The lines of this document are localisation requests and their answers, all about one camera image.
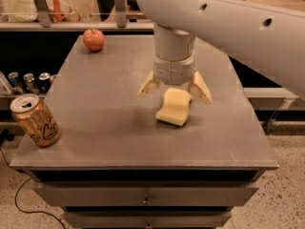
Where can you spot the middle metal bracket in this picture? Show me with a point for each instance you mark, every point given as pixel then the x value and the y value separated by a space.
pixel 120 13

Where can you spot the dark can on shelf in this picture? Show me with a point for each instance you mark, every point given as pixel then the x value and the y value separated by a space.
pixel 44 81

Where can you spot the green silver can on shelf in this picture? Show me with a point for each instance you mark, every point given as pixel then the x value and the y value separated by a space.
pixel 31 83

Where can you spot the orange soda can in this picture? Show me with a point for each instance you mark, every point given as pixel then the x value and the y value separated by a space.
pixel 35 118

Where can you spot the grey drawer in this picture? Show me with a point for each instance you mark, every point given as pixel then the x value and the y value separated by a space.
pixel 146 221
pixel 81 195

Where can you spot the white orange plastic bag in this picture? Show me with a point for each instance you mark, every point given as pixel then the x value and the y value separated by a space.
pixel 27 11

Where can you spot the left metal bracket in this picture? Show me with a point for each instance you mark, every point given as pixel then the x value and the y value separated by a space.
pixel 43 13

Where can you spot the metal bracket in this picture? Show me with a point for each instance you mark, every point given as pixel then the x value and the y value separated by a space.
pixel 120 13
pixel 43 13

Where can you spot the upper grey drawer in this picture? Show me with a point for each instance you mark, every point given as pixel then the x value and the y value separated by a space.
pixel 81 195

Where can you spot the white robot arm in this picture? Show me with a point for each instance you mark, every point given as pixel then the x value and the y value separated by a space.
pixel 269 40

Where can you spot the yellow sponge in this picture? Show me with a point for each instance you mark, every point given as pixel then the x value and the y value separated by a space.
pixel 175 108

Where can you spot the red apple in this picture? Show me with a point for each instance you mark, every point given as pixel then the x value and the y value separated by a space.
pixel 94 40

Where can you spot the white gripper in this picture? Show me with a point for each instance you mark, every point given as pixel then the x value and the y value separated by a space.
pixel 173 71

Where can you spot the grey drawer cabinet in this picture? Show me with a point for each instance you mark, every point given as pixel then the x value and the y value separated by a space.
pixel 110 136

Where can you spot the lower grey drawer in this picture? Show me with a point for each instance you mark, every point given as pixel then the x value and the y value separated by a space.
pixel 146 221

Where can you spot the small orange can on shelf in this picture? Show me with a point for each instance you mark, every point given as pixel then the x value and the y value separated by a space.
pixel 52 78

